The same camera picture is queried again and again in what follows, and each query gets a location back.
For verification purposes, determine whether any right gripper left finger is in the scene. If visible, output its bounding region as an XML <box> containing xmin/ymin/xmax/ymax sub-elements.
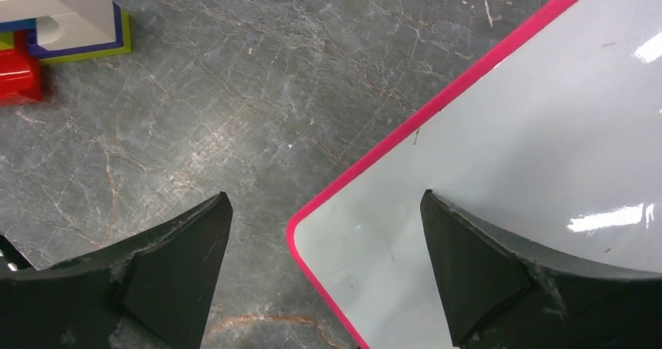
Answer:
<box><xmin>1</xmin><ymin>192</ymin><xmax>233</xmax><ymax>348</ymax></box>

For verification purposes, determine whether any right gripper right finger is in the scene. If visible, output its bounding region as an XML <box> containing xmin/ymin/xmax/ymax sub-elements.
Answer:
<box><xmin>420</xmin><ymin>190</ymin><xmax>661</xmax><ymax>348</ymax></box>

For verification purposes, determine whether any pink framed whiteboard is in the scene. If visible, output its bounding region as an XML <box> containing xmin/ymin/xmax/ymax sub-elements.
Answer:
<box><xmin>287</xmin><ymin>0</ymin><xmax>661</xmax><ymax>348</ymax></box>

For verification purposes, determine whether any red curved toy base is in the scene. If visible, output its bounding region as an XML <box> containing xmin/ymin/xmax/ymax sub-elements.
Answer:
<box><xmin>1</xmin><ymin>30</ymin><xmax>42</xmax><ymax>106</ymax></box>

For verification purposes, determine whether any green toy brick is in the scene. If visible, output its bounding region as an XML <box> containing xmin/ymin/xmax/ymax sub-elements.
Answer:
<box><xmin>1</xmin><ymin>3</ymin><xmax>132</xmax><ymax>65</ymax></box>

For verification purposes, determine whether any white toy brick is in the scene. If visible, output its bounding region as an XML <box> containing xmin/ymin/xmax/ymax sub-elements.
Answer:
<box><xmin>0</xmin><ymin>0</ymin><xmax>117</xmax><ymax>53</ymax></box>

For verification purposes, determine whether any blue toy brick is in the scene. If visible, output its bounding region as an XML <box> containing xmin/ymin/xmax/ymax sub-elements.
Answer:
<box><xmin>28</xmin><ymin>3</ymin><xmax>116</xmax><ymax>51</ymax></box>

